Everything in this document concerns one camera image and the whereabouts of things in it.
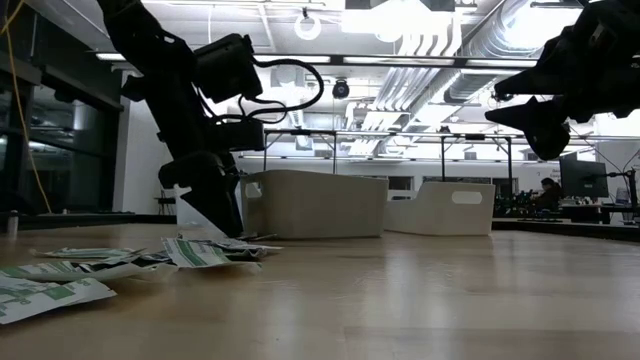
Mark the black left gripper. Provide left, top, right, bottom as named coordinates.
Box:
left=157, top=118, right=266, bottom=239

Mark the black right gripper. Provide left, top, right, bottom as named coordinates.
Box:
left=483, top=19, right=640, bottom=162

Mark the clear plastic bin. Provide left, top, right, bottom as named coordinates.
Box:
left=174, top=183, right=245, bottom=237

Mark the green-striped adhesive bandage packet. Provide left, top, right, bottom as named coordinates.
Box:
left=29, top=246, right=149, bottom=261
left=0, top=259, right=101, bottom=284
left=162, top=237, right=234, bottom=270
left=224, top=247, right=271, bottom=261
left=0, top=277, right=117, bottom=326

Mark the black computer monitor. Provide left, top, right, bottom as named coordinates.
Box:
left=558, top=157, right=610, bottom=199

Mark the person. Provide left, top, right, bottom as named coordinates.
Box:
left=532, top=177, right=564, bottom=211

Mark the light grey plastic bin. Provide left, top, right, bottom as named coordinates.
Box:
left=239, top=169, right=390, bottom=240

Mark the long overhead light bar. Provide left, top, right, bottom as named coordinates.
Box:
left=94, top=51, right=539, bottom=70

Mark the white plastic bin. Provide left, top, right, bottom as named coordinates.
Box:
left=383, top=181, right=496, bottom=237

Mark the black metal rig frame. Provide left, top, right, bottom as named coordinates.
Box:
left=263, top=128, right=338, bottom=176
left=439, top=132, right=515, bottom=201

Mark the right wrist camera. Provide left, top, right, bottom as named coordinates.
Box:
left=574, top=0, right=640, bottom=31

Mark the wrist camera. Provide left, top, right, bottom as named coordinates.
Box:
left=574, top=0, right=640, bottom=31
left=193, top=33, right=265, bottom=105

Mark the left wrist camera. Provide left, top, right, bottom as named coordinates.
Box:
left=193, top=33, right=265, bottom=105

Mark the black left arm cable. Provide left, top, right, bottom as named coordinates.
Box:
left=199, top=57, right=325, bottom=126

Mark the white ring light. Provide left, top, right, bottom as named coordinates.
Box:
left=293, top=10, right=323, bottom=42

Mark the yellow hanging cable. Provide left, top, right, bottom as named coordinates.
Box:
left=2, top=0, right=53, bottom=215

